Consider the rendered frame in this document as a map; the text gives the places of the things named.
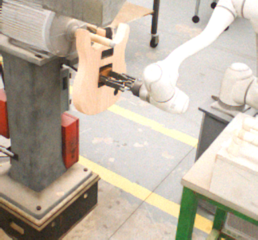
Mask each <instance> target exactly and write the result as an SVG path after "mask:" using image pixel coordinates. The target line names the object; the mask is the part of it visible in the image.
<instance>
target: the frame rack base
mask: <svg viewBox="0 0 258 240"><path fill-rule="evenodd" d="M226 149H227V148H226V147H223V146H222V148H221V149H220V150H219V152H217V154H216V158H215V162H214V168H213V171H212V177H211V180H210V186H209V192H210V193H212V194H215V195H217V196H219V197H221V198H224V199H225V200H227V201H229V202H232V203H234V204H236V205H237V206H240V207H241V208H244V209H247V210H249V211H251V212H252V213H254V214H256V215H258V147H257V146H255V145H253V144H251V143H247V146H246V147H241V146H240V149H239V153H238V157H237V158H236V159H231V158H230V157H229V156H228V152H226Z"/></svg>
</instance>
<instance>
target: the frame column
mask: <svg viewBox="0 0 258 240"><path fill-rule="evenodd" d="M0 54H1V56H2V57H3V59H2V60H3V73H4V80H5V92H6V100H7V113H8V120H9V132H10V140H11V151H13V152H14V153H16V154H18V159H19V161H16V160H15V159H12V158H11V159H12V160H11V167H10V169H9V172H8V173H7V174H8V176H10V177H12V178H13V179H14V180H16V181H18V182H20V183H22V184H23V185H25V186H27V187H29V189H31V190H34V191H36V192H41V191H42V190H44V188H46V187H47V186H49V185H50V184H51V183H52V182H53V181H55V180H56V179H58V178H59V177H60V176H61V175H63V174H64V173H65V172H67V171H68V169H66V167H65V163H64V161H63V158H62V133H61V102H60V57H58V58H57V59H55V60H53V61H50V62H49V63H47V64H44V65H42V66H39V65H37V64H33V63H31V62H28V61H26V60H24V59H22V58H20V57H17V56H13V55H12V54H9V53H7V52H5V51H2V50H0Z"/></svg>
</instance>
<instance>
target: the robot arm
mask: <svg viewBox="0 0 258 240"><path fill-rule="evenodd" d="M236 17H242V18H245V19H247V20H249V22H250V23H251V25H252V27H253V29H254V31H255V35H256V59H257V77H255V76H254V75H253V72H252V70H251V69H250V68H249V67H248V66H247V65H246V64H245V63H233V64H231V65H230V66H229V67H228V68H227V70H226V72H224V75H223V77H222V81H221V84H220V95H216V94H212V95H211V98H212V99H214V100H215V101H216V102H214V103H212V104H211V106H210V107H211V108H214V109H217V110H219V111H220V112H222V113H225V114H227V115H229V116H230V117H233V118H234V117H236V116H237V114H238V113H239V112H241V113H245V112H246V111H247V110H248V109H251V108H255V109H256V110H258V0H219V1H218V4H217V6H216V8H215V10H214V11H213V14H212V17H211V18H210V22H209V24H208V26H207V27H206V29H205V30H204V31H203V32H202V33H201V34H200V35H199V36H196V37H195V38H192V40H190V41H189V42H186V43H185V44H184V45H181V46H180V47H178V48H176V49H175V50H174V51H173V52H172V53H171V54H170V55H169V56H168V57H167V58H166V59H165V60H164V61H159V62H157V63H152V64H149V65H148V66H146V69H145V70H144V72H143V74H142V80H140V79H137V78H136V77H133V76H130V75H128V74H126V73H122V74H121V73H118V72H113V71H111V70H110V77H111V78H114V79H117V80H118V81H117V80H113V79H110V78H109V77H107V76H105V75H102V74H100V78H99V81H103V82H104V83H105V86H108V87H111V88H113V89H117V90H120V91H122V92H124V90H130V91H131V92H132V94H133V95H135V96H136V97H139V98H140V99H141V100H143V101H145V102H148V103H149V104H152V105H154V106H155V107H156V108H159V109H161V110H164V111H165V112H168V113H172V114H183V113H184V112H185V111H186V110H187V109H188V107H189V97H188V96H187V95H186V94H184V92H183V91H181V90H179V89H178V88H176V86H175V85H176V82H177V79H178V77H179V73H178V68H179V66H180V64H181V63H182V62H183V60H184V59H186V58H187V57H189V56H191V55H192V54H195V53H197V52H199V51H201V49H203V48H205V47H207V46H208V45H210V44H211V43H212V42H213V41H215V39H217V37H219V35H220V34H221V33H222V32H223V31H224V30H225V29H226V28H227V27H228V25H229V24H231V23H232V22H233V20H234V19H236ZM119 80H121V81H119Z"/></svg>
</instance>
